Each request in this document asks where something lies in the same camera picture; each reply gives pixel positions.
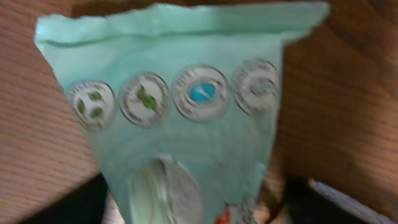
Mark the mint green snack packet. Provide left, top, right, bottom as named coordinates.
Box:
left=34, top=1, right=330, bottom=224

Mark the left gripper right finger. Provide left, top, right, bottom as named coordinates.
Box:
left=284, top=178, right=395, bottom=224

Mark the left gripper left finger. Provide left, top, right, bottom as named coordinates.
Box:
left=19, top=174, right=108, bottom=224

